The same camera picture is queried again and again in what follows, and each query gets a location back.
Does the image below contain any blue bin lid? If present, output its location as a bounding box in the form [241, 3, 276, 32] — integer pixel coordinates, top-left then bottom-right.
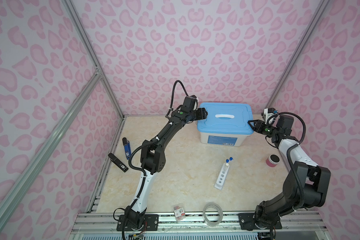
[197, 103, 254, 135]

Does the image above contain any white plastic storage bin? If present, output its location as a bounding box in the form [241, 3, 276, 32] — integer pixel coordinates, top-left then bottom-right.
[200, 132, 249, 147]

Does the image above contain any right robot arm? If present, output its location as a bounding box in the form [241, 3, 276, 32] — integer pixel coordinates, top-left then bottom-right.
[248, 112, 331, 231]

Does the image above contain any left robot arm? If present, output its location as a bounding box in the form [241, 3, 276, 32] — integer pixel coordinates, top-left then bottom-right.
[121, 95, 254, 230]

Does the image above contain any pink lint roller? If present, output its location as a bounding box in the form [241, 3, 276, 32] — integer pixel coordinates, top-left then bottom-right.
[266, 155, 280, 168]

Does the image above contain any blue lighter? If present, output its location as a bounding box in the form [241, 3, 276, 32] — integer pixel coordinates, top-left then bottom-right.
[122, 138, 132, 160]

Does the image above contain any white test tube rack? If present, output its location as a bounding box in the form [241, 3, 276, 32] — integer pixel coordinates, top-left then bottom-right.
[214, 164, 230, 190]

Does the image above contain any black marker tool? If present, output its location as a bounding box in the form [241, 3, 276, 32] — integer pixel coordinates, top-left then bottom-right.
[108, 153, 129, 173]

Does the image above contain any small clear slide box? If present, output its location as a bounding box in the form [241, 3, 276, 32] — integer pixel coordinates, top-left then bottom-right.
[173, 204, 186, 222]

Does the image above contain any clear tape roll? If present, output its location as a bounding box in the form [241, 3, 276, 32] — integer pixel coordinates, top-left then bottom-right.
[202, 202, 224, 228]

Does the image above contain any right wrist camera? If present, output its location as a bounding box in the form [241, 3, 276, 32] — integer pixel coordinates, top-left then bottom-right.
[262, 108, 278, 121]

